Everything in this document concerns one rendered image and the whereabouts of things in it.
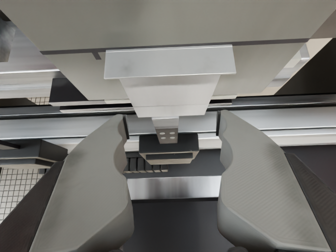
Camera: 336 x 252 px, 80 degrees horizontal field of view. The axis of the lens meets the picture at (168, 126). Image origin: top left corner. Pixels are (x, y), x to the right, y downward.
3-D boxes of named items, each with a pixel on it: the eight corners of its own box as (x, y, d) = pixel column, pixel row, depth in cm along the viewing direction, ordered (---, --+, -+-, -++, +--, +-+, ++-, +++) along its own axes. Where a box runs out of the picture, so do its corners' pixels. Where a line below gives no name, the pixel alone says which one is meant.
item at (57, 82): (233, 70, 22) (237, 95, 21) (226, 83, 25) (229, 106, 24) (52, 78, 22) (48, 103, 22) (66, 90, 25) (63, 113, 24)
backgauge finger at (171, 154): (210, 102, 26) (214, 139, 25) (193, 144, 51) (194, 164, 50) (119, 106, 27) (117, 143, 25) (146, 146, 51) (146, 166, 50)
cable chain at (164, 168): (167, 156, 58) (167, 170, 57) (168, 159, 64) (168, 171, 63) (39, 160, 59) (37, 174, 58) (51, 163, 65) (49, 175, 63)
